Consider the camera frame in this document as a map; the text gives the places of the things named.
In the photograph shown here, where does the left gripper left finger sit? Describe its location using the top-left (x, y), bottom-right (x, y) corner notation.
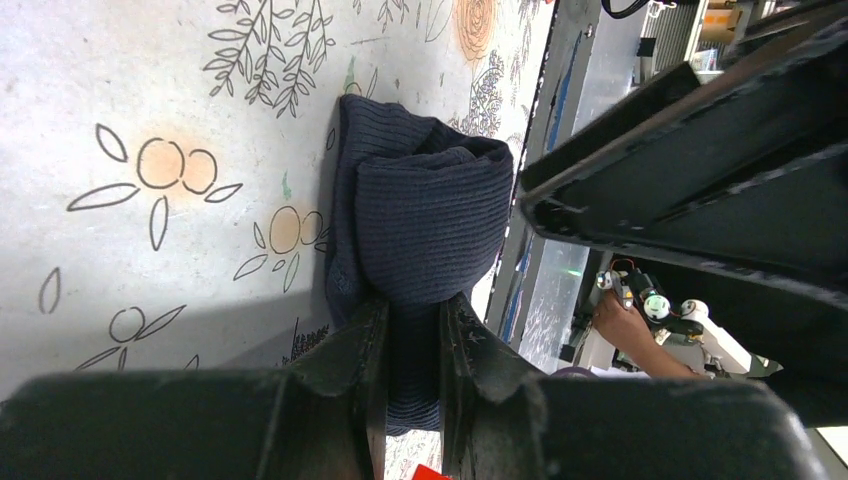
top-left (1, 298), bottom-right (389, 479)

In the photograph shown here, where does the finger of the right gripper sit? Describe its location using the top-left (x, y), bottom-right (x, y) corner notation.
top-left (520, 1), bottom-right (847, 305)

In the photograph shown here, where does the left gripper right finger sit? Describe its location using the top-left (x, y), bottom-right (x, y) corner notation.
top-left (439, 294), bottom-right (827, 479)

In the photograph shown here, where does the navy underwear beige waistband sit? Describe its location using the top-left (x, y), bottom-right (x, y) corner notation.
top-left (325, 94), bottom-right (514, 436)

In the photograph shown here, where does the operator bare hand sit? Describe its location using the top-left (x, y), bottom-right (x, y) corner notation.
top-left (592, 292), bottom-right (658, 361)

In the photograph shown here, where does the small red plastic piece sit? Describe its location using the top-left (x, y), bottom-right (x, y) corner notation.
top-left (412, 465), bottom-right (451, 480)

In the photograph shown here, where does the teleoperation leader device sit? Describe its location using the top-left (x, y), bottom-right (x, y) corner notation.
top-left (559, 258), bottom-right (782, 378)

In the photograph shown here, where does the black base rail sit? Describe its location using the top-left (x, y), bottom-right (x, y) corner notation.
top-left (483, 0), bottom-right (651, 372)

